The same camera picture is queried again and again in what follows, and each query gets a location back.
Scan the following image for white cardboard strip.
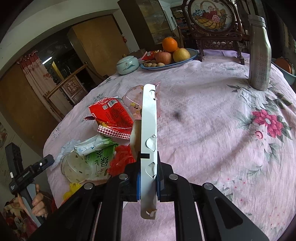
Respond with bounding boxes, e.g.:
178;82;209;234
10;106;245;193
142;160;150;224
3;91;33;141
140;84;158;220

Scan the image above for green white snack bag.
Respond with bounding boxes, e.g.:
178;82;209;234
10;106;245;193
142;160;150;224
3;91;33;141
74;135;118;181

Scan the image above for clear plastic container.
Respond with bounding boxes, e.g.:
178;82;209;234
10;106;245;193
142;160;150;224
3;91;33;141
61;151;92;183

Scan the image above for red mesh net trash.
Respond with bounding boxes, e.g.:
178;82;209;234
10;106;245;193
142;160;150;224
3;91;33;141
107;145;136;177

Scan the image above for yellow mesh net trash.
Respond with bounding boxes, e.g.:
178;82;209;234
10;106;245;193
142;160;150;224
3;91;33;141
63;183;82;201

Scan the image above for person's left hand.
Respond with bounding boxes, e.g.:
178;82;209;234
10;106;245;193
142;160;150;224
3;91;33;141
18;184;48;218

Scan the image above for red snack bag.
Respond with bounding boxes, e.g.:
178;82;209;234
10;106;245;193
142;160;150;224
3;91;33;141
84;96;134;140

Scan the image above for pink floral tablecloth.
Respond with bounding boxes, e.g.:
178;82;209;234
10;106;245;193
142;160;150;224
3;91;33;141
43;54;295;240

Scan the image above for white ceramic lidded jar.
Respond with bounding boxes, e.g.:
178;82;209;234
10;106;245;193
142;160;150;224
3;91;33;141
116;56;139;75

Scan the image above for floral curtain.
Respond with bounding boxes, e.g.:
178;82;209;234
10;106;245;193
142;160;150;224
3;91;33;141
16;50;72;121

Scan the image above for red apple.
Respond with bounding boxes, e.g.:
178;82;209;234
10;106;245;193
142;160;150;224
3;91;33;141
154;51;172;65

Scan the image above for yellow pear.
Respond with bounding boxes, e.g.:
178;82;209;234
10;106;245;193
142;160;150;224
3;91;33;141
173;48;191;62

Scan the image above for orange fruit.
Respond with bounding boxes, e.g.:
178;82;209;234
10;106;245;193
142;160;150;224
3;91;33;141
162;37;178;53

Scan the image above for blue fruit plate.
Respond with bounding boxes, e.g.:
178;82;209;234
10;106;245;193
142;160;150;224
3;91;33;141
140;48;200;71

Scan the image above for glass display cabinet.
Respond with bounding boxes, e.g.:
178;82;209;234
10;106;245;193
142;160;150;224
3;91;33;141
117;0;172;51

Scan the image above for silver metal bottle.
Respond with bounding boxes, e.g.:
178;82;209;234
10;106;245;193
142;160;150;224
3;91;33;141
248;15;271;91

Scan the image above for embroidered round table screen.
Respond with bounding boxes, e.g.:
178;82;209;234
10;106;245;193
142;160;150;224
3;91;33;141
181;0;245;65

